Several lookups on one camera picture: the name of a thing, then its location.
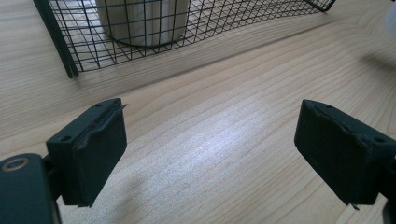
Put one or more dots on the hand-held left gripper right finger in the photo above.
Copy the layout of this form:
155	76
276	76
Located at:
342	152

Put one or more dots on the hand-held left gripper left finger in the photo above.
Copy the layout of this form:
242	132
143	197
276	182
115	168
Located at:
93	155

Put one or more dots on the stainless steel tumbler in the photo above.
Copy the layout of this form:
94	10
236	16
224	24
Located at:
146	21

